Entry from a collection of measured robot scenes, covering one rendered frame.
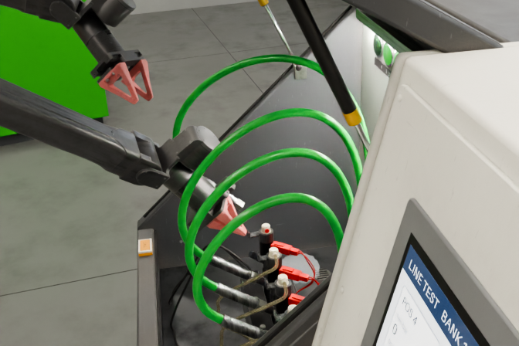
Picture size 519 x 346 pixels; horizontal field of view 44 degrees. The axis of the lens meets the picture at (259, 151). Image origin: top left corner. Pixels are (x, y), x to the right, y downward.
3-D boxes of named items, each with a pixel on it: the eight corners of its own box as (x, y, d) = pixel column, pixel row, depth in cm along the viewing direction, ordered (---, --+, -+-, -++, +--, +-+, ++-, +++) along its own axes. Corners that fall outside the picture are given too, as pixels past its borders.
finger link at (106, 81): (161, 88, 128) (133, 51, 129) (140, 93, 122) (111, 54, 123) (140, 109, 131) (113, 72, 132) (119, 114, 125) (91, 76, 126)
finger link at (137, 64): (167, 87, 130) (140, 51, 131) (147, 91, 124) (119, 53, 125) (147, 107, 133) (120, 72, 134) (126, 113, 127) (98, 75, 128)
